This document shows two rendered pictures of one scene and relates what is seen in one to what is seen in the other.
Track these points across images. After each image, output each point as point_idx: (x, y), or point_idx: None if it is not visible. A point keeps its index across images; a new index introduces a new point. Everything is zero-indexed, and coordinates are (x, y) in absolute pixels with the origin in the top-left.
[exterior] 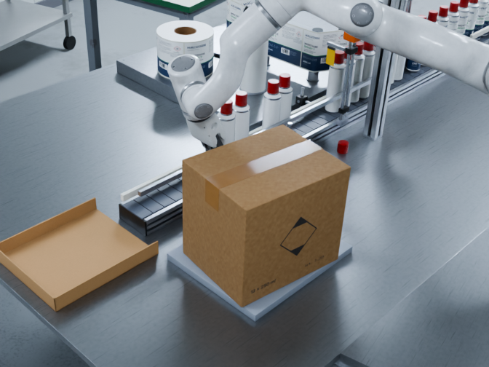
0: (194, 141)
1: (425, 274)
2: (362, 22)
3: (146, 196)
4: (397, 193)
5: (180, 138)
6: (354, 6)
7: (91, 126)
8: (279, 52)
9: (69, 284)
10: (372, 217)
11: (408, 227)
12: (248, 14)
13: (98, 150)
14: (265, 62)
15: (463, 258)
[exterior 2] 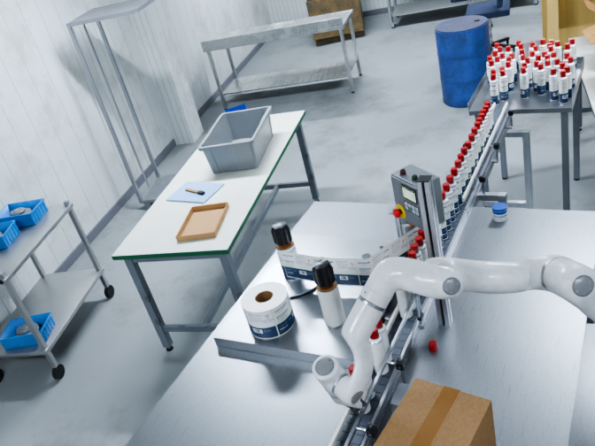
0: (320, 390)
1: (563, 443)
2: (453, 291)
3: None
4: (497, 372)
5: (308, 392)
6: (444, 282)
7: (232, 411)
8: (338, 280)
9: None
10: (494, 404)
11: (525, 403)
12: (359, 311)
13: (253, 434)
14: (340, 300)
15: (579, 413)
